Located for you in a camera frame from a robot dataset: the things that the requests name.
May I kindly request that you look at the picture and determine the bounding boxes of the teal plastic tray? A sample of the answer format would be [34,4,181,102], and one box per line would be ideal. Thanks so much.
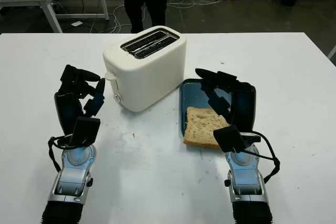
[178,78,257,141]

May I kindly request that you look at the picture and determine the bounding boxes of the white metal frame leg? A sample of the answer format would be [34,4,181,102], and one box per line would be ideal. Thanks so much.
[327,45,336,67]

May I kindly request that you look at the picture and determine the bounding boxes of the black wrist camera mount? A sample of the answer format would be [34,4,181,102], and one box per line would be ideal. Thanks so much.
[213,126,262,153]
[71,116,101,148]

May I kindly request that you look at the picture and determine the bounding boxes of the person in dark clothes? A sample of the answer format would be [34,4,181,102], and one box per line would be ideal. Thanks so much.
[123,0,168,34]

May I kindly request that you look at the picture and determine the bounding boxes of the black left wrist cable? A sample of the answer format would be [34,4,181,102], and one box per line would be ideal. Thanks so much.
[47,134,90,173]

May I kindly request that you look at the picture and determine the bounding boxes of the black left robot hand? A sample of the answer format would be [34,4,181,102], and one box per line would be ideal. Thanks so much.
[54,64,106,137]

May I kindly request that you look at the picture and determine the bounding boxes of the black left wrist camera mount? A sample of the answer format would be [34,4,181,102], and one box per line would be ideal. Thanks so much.
[71,116,101,148]

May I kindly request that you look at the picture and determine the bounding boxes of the white two-slot toaster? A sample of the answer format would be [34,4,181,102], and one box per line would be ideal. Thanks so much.
[102,26,187,112]

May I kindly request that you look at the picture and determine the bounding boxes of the brown bread slice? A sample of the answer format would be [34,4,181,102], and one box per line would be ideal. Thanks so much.
[183,106,232,149]

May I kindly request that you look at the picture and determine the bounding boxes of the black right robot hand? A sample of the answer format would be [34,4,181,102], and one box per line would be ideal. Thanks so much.
[195,68,257,133]

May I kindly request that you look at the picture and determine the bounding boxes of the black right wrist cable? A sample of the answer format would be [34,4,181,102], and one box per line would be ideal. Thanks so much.
[236,131,280,183]

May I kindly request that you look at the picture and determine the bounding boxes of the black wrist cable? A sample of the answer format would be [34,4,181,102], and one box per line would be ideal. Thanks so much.
[236,131,280,183]
[47,134,90,173]

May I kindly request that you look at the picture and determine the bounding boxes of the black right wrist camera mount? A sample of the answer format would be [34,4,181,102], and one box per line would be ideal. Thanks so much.
[213,126,262,153]

